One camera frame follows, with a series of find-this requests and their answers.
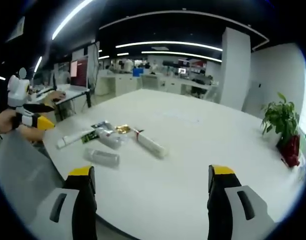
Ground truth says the computer monitor with red screen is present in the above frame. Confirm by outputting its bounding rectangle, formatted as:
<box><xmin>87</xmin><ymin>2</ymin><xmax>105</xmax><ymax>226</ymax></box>
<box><xmin>69</xmin><ymin>57</ymin><xmax>90</xmax><ymax>87</ymax></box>

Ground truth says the white office desk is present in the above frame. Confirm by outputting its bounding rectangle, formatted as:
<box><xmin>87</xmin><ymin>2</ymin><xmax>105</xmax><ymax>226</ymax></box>
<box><xmin>30</xmin><ymin>83</ymin><xmax>91</xmax><ymax>118</ymax></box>

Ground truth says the gold foil skincare item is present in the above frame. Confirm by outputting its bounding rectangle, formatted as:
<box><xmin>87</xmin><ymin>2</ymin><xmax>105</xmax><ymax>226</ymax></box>
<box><xmin>114</xmin><ymin>123</ymin><xmax>132</xmax><ymax>135</ymax></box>

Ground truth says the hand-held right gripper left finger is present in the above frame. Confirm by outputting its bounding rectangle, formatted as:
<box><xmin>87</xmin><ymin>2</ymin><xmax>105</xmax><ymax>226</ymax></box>
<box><xmin>34</xmin><ymin>165</ymin><xmax>98</xmax><ymax>240</ymax></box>

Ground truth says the green potted plant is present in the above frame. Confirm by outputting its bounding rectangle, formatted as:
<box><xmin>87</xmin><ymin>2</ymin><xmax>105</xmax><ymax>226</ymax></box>
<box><xmin>260</xmin><ymin>91</ymin><xmax>301</xmax><ymax>146</ymax></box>

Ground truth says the white low cabinet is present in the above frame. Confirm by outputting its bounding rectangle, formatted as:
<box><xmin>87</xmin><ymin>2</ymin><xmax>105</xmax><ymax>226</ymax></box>
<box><xmin>95</xmin><ymin>74</ymin><xmax>142</xmax><ymax>97</ymax></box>

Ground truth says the person's left hand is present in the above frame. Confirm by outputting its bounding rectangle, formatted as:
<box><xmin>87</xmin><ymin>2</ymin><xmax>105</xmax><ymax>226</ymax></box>
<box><xmin>17</xmin><ymin>124</ymin><xmax>46</xmax><ymax>146</ymax></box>

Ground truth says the curved ceiling light strip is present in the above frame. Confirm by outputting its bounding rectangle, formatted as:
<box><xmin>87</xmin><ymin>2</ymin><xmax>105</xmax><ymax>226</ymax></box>
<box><xmin>115</xmin><ymin>41</ymin><xmax>224</xmax><ymax>53</ymax></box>
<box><xmin>141</xmin><ymin>50</ymin><xmax>223</xmax><ymax>63</ymax></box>

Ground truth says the red plant pot wrap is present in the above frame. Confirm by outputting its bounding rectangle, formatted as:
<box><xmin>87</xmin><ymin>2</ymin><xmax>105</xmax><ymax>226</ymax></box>
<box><xmin>276</xmin><ymin>134</ymin><xmax>302</xmax><ymax>169</ymax></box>

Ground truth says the long white skincare box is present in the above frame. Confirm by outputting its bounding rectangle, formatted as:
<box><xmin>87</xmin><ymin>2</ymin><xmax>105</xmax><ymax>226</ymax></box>
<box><xmin>132</xmin><ymin>127</ymin><xmax>170</xmax><ymax>159</ymax></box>

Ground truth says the short ceiling light strip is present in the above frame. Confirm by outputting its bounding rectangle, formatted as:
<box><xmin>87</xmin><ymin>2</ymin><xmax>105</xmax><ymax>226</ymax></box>
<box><xmin>33</xmin><ymin>56</ymin><xmax>43</xmax><ymax>73</ymax></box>

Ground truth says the white skincare tube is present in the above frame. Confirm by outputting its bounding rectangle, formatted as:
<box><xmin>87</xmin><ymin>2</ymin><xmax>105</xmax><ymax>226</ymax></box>
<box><xmin>56</xmin><ymin>129</ymin><xmax>94</xmax><ymax>150</ymax></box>

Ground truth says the clear packet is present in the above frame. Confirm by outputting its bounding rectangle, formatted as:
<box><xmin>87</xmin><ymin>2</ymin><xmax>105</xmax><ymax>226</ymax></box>
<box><xmin>97</xmin><ymin>129</ymin><xmax>129</xmax><ymax>150</ymax></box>

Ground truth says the green black skincare sachet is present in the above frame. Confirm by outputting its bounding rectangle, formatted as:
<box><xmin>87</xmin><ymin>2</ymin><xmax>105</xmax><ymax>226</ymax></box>
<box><xmin>81</xmin><ymin>130</ymin><xmax>99</xmax><ymax>144</ymax></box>

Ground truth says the blue silver skincare sachet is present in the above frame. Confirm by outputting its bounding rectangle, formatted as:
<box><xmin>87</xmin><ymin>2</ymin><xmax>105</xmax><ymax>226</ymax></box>
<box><xmin>90</xmin><ymin>120</ymin><xmax>114</xmax><ymax>131</ymax></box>

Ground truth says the long ceiling light strip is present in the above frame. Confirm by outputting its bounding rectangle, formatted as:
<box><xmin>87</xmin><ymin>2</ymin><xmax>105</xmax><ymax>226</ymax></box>
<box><xmin>51</xmin><ymin>0</ymin><xmax>94</xmax><ymax>41</ymax></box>

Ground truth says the clear plastic skincare bottle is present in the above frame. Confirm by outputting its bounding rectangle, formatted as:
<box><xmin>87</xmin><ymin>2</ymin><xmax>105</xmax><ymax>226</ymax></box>
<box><xmin>83</xmin><ymin>147</ymin><xmax>121</xmax><ymax>170</ymax></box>

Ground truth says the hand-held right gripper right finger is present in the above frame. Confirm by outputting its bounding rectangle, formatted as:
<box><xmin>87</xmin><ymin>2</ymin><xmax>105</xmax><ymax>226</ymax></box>
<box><xmin>206</xmin><ymin>164</ymin><xmax>277</xmax><ymax>240</ymax></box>

